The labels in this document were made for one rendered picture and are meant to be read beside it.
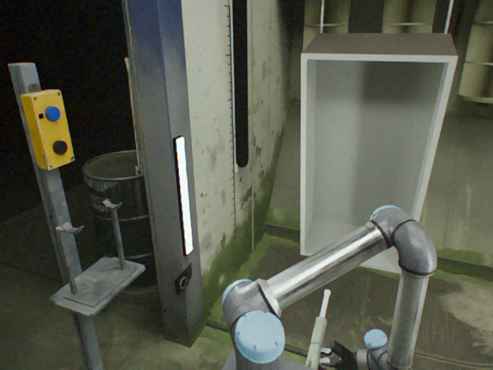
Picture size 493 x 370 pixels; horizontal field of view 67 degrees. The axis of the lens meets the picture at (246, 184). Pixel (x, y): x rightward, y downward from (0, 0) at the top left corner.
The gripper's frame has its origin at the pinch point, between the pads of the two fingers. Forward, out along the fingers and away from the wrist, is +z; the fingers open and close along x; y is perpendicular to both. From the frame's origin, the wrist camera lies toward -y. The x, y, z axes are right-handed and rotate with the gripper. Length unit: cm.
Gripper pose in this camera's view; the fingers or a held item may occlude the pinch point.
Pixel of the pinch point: (315, 355)
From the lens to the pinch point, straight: 196.3
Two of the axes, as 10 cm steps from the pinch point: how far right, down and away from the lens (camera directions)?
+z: -8.6, 1.8, 4.8
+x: 3.1, -5.6, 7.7
